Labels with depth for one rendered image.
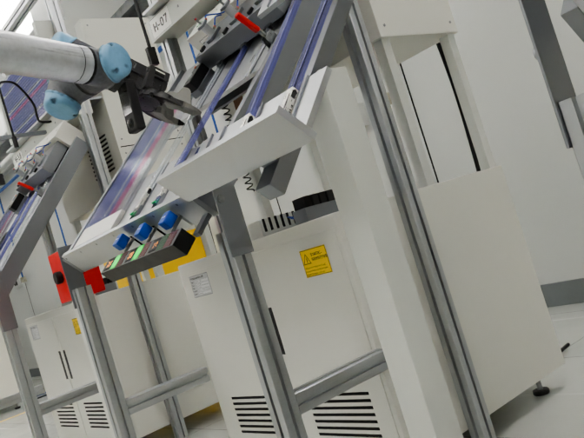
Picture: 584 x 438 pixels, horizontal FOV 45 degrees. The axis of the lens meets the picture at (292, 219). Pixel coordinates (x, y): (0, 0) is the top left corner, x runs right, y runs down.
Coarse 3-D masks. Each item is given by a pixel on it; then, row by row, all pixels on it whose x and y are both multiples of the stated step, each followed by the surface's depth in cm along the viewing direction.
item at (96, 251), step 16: (160, 208) 138; (176, 208) 135; (192, 208) 133; (128, 224) 149; (192, 224) 139; (96, 240) 163; (112, 240) 159; (144, 240) 153; (64, 256) 179; (80, 256) 175; (96, 256) 171; (112, 256) 168
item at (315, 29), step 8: (328, 0) 104; (320, 8) 103; (328, 8) 103; (320, 16) 102; (312, 24) 102; (320, 24) 102; (312, 32) 101; (320, 32) 101; (312, 40) 100; (304, 48) 100; (312, 48) 100; (304, 56) 98; (304, 64) 98; (296, 72) 97; (304, 72) 98; (296, 80) 96; (288, 88) 97; (296, 88) 96
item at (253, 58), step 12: (252, 48) 168; (264, 48) 159; (252, 60) 161; (240, 72) 163; (252, 72) 154; (180, 84) 210; (216, 84) 174; (228, 84) 164; (240, 84) 159; (228, 96) 176; (204, 108) 171; (216, 108) 177
